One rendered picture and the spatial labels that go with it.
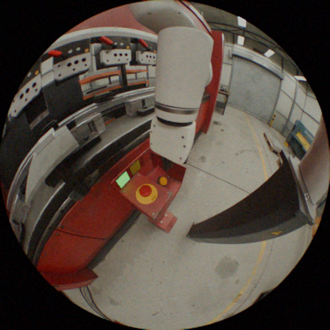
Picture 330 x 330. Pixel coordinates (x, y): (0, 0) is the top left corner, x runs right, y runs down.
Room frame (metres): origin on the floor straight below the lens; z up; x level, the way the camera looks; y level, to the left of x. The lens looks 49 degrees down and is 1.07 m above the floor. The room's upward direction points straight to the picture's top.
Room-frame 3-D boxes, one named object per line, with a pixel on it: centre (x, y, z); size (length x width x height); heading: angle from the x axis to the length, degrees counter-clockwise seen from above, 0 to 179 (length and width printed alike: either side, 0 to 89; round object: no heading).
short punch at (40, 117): (0.19, 0.44, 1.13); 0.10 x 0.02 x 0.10; 147
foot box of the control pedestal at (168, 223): (0.15, 0.02, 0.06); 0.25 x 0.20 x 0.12; 57
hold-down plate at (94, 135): (0.20, 0.37, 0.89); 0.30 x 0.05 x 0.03; 147
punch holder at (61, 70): (0.34, 0.34, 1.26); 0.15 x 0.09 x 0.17; 147
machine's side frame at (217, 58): (2.19, -0.67, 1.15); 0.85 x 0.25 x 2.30; 57
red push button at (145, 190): (0.12, 0.06, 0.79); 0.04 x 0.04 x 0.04
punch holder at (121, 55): (0.51, 0.23, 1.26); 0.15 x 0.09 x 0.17; 147
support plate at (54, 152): (0.11, 0.32, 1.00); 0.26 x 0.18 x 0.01; 57
